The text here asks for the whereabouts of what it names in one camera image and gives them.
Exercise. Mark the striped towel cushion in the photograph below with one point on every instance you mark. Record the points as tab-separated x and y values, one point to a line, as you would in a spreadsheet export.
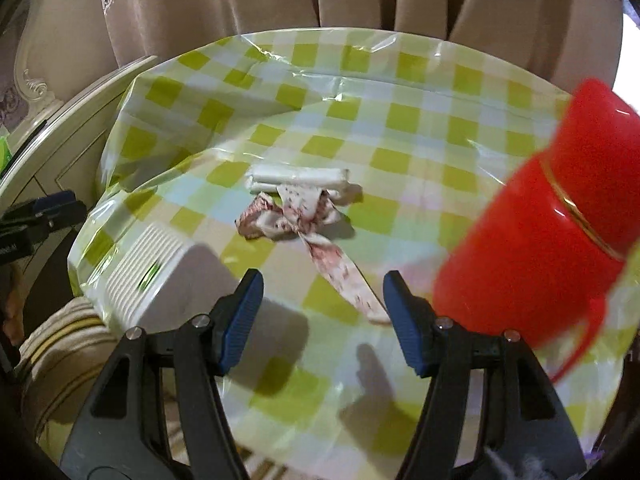
55	360

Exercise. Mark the floral print ribbon cloth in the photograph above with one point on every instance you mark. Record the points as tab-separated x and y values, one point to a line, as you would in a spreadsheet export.
300	215

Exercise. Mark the white cloth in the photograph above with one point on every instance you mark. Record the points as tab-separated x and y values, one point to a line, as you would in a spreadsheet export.
300	177

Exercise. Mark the white carved mirror frame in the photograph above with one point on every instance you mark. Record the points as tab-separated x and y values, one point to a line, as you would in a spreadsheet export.
35	85

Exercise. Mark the green checked plastic tablecloth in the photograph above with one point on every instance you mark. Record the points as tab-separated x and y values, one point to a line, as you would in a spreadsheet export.
350	120

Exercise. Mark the white carved cabinet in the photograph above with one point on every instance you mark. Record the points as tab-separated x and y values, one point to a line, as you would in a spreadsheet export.
75	130

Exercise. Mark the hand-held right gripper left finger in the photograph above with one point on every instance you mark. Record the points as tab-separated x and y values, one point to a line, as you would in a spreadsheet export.
242	315

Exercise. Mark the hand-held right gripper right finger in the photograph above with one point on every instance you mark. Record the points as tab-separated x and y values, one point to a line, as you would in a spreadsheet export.
407	325

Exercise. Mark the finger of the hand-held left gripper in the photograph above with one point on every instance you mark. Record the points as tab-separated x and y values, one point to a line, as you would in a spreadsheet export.
50	199
55	217

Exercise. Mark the red thermos jug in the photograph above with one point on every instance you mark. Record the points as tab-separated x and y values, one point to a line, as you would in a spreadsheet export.
525	260

